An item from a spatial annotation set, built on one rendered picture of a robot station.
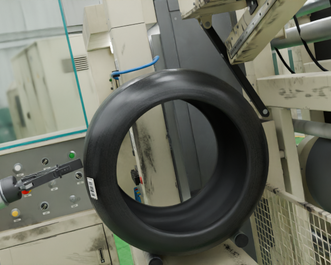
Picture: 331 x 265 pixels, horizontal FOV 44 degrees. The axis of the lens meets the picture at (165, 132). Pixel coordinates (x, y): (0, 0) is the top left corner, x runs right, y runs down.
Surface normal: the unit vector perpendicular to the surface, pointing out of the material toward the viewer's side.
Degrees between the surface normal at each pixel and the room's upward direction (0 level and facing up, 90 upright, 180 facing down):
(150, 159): 90
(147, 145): 90
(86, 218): 90
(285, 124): 90
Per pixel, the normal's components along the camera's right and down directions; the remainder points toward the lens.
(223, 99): 0.29, -0.07
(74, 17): 0.50, 0.03
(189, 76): 0.18, -0.67
